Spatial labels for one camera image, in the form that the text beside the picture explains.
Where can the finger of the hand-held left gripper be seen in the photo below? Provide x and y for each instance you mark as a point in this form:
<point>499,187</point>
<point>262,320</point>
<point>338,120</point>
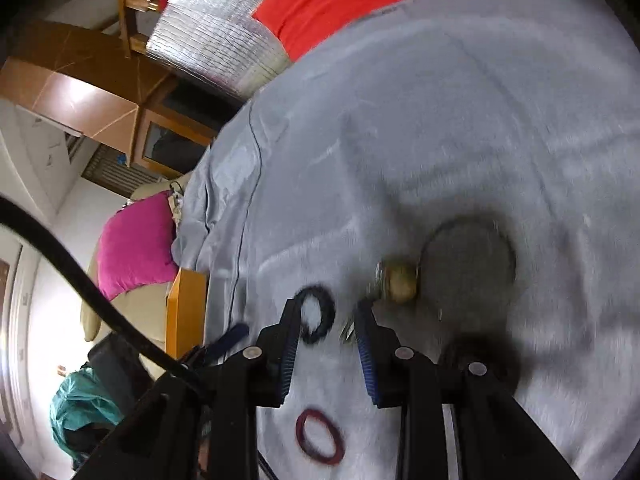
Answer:
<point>227,338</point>

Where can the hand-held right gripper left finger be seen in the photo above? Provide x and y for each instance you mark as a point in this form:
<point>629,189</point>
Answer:
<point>289,355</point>

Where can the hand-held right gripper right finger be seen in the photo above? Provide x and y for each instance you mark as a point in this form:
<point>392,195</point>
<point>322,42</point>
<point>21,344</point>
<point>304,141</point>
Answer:
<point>367,360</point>

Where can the orange cardboard box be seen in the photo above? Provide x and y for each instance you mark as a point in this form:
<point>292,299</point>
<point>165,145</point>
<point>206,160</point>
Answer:
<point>187,310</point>

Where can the beige claw hair clip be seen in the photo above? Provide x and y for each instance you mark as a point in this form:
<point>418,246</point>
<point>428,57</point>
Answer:
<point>400,282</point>

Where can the beige leather sofa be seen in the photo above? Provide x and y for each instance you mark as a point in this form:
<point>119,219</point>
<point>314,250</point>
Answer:
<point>145,320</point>

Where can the pink pillow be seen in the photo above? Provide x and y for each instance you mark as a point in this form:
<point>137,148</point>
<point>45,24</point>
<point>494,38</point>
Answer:
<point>132,250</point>

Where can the patterned beige cushion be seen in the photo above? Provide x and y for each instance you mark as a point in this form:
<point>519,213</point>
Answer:
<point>177,205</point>

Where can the teal jacket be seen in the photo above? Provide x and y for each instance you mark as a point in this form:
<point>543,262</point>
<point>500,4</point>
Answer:
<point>80,400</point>

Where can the brown slatted door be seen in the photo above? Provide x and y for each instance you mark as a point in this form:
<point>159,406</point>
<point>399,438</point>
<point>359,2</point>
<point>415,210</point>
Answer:
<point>107,172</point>

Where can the wooden display cabinet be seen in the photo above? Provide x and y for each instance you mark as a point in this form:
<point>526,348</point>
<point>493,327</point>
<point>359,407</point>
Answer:
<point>165,135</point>

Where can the grey blanket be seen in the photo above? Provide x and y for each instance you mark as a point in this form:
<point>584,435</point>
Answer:
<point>425,135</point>

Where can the wooden column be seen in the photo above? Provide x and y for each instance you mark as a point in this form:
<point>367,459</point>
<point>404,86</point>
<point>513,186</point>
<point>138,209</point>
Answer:
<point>75,90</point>

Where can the silver insulation panel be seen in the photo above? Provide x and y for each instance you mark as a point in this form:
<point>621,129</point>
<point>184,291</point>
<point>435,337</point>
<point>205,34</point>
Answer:
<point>215,35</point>

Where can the wooden stair railing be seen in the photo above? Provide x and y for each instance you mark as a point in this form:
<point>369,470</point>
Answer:
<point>131,5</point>

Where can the red cloth patch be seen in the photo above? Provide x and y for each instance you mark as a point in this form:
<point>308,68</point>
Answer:
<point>325,5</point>

